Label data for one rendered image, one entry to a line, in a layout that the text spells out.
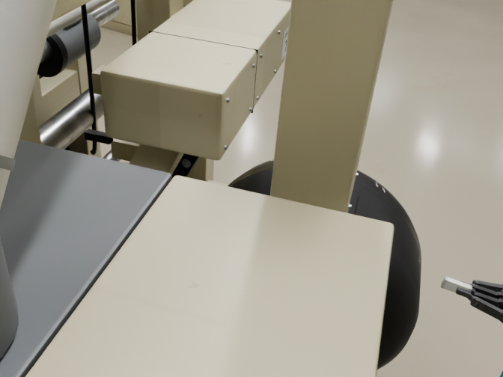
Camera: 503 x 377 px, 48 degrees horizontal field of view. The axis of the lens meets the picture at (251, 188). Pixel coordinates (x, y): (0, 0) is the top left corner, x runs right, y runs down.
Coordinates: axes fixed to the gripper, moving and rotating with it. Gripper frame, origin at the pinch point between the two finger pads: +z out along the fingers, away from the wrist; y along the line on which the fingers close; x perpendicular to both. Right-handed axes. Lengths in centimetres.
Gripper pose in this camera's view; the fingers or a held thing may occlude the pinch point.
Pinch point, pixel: (456, 286)
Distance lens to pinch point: 153.8
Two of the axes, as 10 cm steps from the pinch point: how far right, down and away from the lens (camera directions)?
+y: -2.7, 5.4, -8.0
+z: -9.4, -3.3, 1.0
